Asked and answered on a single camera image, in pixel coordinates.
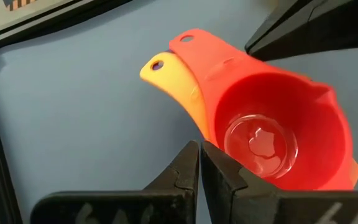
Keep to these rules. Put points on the orange measuring cup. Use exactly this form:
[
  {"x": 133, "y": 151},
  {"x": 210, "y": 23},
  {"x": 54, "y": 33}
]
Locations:
[{"x": 179, "y": 84}]

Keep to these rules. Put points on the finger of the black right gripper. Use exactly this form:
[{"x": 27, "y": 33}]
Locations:
[{"x": 322, "y": 28}]

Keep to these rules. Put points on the red measuring cup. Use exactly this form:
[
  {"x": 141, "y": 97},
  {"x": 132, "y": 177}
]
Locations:
[{"x": 244, "y": 93}]

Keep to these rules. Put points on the black hazard-striped floor mat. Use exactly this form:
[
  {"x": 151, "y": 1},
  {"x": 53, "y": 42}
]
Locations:
[{"x": 20, "y": 3}]

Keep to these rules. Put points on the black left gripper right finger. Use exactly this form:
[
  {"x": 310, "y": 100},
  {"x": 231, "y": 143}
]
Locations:
[{"x": 244, "y": 205}]

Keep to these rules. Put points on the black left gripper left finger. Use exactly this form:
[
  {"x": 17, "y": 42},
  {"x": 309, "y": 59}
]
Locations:
[{"x": 166, "y": 205}]

